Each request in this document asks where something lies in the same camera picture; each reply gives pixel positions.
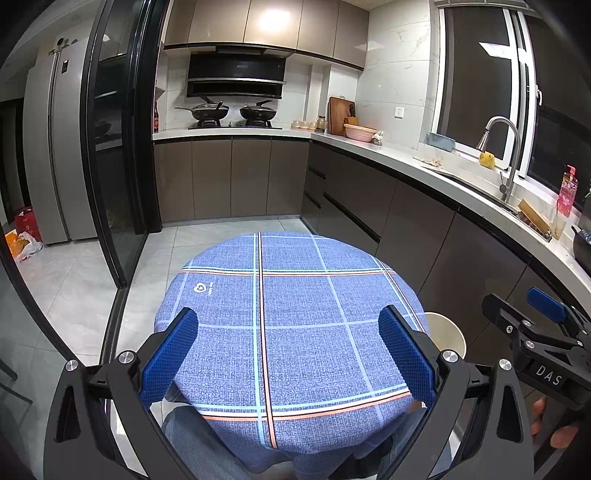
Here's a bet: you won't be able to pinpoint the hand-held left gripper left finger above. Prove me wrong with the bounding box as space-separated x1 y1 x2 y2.
43 307 200 480

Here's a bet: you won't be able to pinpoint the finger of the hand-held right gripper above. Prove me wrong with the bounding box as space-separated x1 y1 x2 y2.
481 293 537 345
527 287 591 343

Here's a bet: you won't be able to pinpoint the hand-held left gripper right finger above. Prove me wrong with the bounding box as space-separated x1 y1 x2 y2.
378 305 536 480

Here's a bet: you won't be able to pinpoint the white round waste bin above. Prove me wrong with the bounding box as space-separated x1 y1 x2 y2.
422 312 468 365

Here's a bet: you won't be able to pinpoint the person's right hand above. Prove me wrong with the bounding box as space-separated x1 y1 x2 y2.
530 396 581 450

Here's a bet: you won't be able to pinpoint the black pot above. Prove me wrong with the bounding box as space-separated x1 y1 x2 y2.
571 226 591 273

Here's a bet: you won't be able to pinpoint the person's right leg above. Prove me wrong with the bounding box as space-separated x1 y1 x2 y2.
388 406 432 467

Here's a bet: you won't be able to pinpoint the person's leg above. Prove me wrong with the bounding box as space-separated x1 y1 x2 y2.
161 406 250 480
388 406 432 467

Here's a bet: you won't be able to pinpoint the brown scrub pad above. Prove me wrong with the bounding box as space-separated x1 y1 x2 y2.
517 198 554 241

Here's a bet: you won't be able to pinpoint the person's left leg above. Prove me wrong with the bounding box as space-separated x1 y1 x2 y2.
161 406 250 480

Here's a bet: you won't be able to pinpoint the blue plaid tablecloth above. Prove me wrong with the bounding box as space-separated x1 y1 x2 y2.
154 231 432 478

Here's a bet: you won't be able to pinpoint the pink bottle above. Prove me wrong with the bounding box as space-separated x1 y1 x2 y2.
556 165 579 217

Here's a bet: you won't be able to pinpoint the steel sink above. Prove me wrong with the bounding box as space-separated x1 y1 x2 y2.
436 166 520 215

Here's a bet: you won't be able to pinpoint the chrome faucet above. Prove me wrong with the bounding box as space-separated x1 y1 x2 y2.
475 116 522 204

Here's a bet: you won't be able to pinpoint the white orange plastic bag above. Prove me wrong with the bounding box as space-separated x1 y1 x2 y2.
4 229 44 264

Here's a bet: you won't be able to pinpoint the red box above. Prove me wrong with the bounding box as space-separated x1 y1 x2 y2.
14 208 43 243

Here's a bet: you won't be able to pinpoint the brown lower cabinets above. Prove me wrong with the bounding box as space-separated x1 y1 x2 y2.
152 136 591 370

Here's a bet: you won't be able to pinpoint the grey kitchen countertop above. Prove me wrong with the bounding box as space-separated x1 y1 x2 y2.
151 127 591 305

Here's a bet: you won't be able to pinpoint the grey refrigerator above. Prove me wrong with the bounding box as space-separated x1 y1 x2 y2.
23 37 100 245

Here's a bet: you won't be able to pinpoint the black framed glass sliding door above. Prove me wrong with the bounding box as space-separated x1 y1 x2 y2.
0 0 169 365

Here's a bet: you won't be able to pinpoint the woven basket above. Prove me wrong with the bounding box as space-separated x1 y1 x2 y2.
343 123 377 143

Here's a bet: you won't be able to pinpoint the white framed window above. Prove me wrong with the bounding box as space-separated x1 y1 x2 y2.
434 0 591 195

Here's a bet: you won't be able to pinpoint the gas stove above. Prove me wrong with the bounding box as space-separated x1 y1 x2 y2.
187 121 283 131

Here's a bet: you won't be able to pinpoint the black wok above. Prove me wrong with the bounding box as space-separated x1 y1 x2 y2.
239 99 279 125
174 97 230 125

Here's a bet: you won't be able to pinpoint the wooden cutting board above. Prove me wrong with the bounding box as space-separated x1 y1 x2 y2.
328 96 355 136

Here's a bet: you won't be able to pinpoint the black range hood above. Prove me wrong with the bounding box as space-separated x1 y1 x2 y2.
186 46 288 100

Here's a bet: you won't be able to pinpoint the beige upper cabinets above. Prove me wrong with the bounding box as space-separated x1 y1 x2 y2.
163 0 370 72

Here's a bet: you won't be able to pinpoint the black chair frame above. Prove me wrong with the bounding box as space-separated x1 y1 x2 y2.
0 355 34 407

